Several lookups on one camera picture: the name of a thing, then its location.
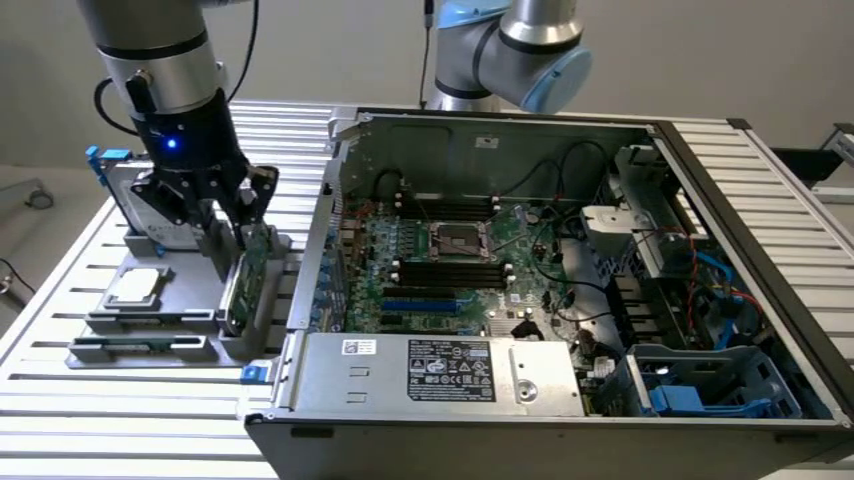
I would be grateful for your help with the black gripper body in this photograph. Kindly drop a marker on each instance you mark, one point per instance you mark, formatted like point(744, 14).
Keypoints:
point(190, 137)

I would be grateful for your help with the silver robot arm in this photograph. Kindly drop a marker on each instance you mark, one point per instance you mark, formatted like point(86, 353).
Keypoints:
point(157, 55)

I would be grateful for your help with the green gpu card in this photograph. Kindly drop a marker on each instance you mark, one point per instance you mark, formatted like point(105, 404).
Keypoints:
point(249, 280)

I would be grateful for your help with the silver hard disk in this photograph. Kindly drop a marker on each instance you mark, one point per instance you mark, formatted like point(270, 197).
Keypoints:
point(134, 200)

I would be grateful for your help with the silver cpu chip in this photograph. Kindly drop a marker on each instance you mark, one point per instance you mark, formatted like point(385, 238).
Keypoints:
point(139, 286)

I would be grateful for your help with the black caster wheel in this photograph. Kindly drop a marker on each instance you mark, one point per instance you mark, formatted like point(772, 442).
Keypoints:
point(39, 196)

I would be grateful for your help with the grey parts rack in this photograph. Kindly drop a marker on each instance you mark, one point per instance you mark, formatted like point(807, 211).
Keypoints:
point(181, 300)

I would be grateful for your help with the black ram slot bank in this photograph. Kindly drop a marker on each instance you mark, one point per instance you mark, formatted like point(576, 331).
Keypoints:
point(454, 274)
point(448, 206)

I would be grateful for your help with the green ram stick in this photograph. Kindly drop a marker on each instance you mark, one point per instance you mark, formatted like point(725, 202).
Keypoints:
point(121, 344)

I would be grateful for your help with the black expansion slot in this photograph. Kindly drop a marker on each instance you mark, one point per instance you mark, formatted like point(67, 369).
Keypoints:
point(417, 293)

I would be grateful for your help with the cpu socket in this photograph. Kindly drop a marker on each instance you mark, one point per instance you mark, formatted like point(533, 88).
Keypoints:
point(462, 241)

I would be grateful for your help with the blue expansion slot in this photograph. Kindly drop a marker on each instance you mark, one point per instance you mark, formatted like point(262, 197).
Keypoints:
point(421, 305)

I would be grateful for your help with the blue case latch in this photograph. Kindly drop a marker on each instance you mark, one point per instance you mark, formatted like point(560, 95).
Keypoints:
point(255, 375)

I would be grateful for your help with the silver power supply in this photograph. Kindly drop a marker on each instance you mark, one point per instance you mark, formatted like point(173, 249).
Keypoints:
point(434, 372)

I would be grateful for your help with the green motherboard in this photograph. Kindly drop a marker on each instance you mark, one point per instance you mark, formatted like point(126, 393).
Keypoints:
point(521, 300)

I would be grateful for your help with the grey metal drive cage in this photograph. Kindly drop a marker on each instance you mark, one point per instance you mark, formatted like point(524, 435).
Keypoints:
point(628, 227)

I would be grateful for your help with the open black pc case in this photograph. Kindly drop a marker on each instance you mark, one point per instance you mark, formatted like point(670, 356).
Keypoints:
point(534, 440)

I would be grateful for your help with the blue grey disk bay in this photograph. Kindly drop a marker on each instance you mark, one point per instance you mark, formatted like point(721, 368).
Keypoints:
point(708, 385)

